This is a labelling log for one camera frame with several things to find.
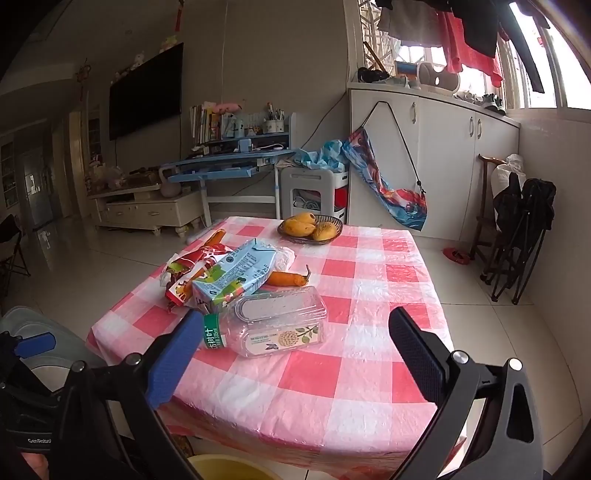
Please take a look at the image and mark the blue green milk carton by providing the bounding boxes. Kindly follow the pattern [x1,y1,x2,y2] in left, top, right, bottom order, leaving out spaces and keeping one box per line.
[191,239,278,315]

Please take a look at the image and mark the white plastic bag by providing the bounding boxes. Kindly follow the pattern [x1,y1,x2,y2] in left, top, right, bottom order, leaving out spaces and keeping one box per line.
[272,246,296,273]

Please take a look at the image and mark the woven fruit basket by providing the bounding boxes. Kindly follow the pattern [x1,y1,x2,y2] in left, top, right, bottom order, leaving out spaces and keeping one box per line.
[277,216,345,245]

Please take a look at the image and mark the wooden chair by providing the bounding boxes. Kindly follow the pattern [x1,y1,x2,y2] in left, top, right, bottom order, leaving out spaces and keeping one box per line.
[470,154,509,264]

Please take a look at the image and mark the row of books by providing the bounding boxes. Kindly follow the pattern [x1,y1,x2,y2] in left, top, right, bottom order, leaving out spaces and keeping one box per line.
[190,102,236,144]

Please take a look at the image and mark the thin black folding chair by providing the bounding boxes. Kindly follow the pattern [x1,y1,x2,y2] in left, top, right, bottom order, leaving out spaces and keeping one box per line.
[0,215,31,287]

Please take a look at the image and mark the light blue cloth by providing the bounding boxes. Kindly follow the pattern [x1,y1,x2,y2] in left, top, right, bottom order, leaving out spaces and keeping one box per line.
[295,138,352,172]

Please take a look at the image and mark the black hanging garment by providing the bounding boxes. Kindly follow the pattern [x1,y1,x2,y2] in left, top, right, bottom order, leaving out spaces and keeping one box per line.
[438,0,550,93]

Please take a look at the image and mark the white television cabinet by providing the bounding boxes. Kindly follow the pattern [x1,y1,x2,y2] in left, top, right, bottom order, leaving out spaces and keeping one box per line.
[88,182,204,232]

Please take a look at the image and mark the blue study desk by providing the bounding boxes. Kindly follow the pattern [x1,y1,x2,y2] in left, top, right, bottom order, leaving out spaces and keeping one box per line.
[161,113,296,227]

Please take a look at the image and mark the plastic bags on cabinet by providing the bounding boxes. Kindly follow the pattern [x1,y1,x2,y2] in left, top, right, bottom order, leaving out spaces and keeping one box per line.
[88,157,125,192]

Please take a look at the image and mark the white pen holder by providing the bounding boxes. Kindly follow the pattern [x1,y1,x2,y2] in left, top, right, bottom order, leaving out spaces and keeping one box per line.
[263,102,284,134]

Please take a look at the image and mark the grey hanging garment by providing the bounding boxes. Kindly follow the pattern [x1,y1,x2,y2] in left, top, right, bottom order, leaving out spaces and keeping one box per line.
[379,0,444,47]

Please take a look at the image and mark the red white checked tablecloth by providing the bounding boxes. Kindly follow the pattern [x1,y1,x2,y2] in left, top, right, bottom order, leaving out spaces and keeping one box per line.
[87,216,467,467]

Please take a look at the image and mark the pale kettlebell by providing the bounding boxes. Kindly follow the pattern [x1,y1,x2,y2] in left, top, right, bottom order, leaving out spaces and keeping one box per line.
[158,165,182,198]

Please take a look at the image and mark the orange carrot with stem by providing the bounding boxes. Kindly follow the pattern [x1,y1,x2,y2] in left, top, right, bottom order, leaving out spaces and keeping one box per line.
[267,264,312,289]

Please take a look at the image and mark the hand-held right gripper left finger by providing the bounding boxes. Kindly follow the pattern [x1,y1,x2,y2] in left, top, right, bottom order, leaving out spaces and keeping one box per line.
[46,308,206,480]

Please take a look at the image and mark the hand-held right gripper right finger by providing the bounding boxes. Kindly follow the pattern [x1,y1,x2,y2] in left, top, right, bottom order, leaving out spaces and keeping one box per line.
[388,307,544,480]

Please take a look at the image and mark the black wall television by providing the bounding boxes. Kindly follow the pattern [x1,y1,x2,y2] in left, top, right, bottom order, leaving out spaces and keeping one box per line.
[108,42,184,141]

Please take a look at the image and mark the white plastic stool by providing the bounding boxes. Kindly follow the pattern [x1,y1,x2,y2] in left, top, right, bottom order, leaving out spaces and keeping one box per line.
[279,166,349,222]

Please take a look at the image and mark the red hanging garment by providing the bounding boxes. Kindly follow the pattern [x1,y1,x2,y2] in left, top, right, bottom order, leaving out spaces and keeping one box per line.
[436,11,504,88]

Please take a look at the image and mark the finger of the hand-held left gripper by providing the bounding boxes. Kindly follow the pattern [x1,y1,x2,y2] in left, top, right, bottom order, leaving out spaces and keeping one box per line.
[11,332,57,360]

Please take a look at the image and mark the red snack wrapper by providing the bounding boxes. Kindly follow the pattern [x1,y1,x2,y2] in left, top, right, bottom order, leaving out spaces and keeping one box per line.
[164,244,236,315]

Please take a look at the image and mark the clear plastic bottle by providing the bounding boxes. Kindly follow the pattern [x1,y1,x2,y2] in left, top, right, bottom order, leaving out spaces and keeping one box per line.
[198,285,329,358]

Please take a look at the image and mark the yellow plastic basin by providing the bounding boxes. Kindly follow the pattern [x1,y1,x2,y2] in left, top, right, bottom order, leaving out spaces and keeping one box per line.
[187,455,278,480]

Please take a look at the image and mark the dark sneakers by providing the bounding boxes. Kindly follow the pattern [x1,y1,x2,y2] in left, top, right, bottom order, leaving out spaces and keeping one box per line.
[455,91,506,115]

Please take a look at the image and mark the person's left hand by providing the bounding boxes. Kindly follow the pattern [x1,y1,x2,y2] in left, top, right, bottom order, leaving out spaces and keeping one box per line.
[19,453,51,480]

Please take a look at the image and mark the colourful drawstring bag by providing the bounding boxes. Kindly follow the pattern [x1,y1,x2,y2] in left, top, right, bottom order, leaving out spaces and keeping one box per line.
[346,99,428,230]

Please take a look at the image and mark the white sack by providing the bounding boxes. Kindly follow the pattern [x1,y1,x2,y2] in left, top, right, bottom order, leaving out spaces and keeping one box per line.
[489,154,525,199]

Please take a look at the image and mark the white low cabinet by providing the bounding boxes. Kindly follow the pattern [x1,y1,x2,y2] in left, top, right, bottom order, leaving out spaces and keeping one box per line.
[347,83,520,241]

